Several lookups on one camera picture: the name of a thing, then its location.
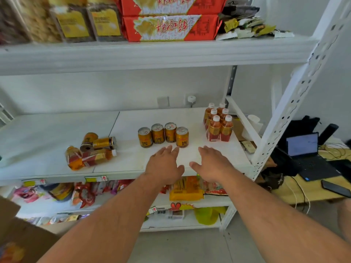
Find black cylinder speaker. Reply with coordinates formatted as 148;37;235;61
318;123;339;145

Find black mouse pad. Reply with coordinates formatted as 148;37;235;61
328;159;351;184

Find person's right forearm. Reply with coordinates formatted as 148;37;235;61
219;168;351;263

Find yellow-green plastic bag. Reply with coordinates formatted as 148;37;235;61
194;206;227;225

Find clear jar yellow label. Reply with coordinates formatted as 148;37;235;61
49;0;96;43
86;0;127;42

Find pile of small snack sachets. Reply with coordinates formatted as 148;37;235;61
215;0;295;41

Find white metal shelf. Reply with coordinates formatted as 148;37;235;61
0;0;351;233

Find pile of colourful snack packets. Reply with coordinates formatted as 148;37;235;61
11;179;136;210

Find black phone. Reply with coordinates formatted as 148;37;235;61
321;180;351;198

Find low wooden table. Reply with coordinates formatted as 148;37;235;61
271;145;351;205

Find black backpack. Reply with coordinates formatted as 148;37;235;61
279;115;321;162

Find red printed snack packet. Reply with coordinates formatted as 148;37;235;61
201;180;228;196

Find clear jar dark nuts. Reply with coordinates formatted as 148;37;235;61
0;0;31;46

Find black laptop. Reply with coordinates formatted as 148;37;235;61
286;132;342;182

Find white cable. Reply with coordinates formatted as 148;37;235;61
284;176;311;214

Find large brown carton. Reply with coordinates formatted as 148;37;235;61
0;195;60;263

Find yellow snack packet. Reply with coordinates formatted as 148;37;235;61
169;176;205;202

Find person's left hand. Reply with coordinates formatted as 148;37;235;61
144;145;185;186

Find person's left forearm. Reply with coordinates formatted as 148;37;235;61
37;174;164;263

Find person's right hand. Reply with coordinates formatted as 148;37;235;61
189;145;236;184

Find red biscuit packet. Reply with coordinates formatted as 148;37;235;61
121;14;222;42
116;0;230;17

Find clear jar pale snacks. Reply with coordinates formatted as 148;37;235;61
15;0;64;43

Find white paper roll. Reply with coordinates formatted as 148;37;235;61
242;114;264;141

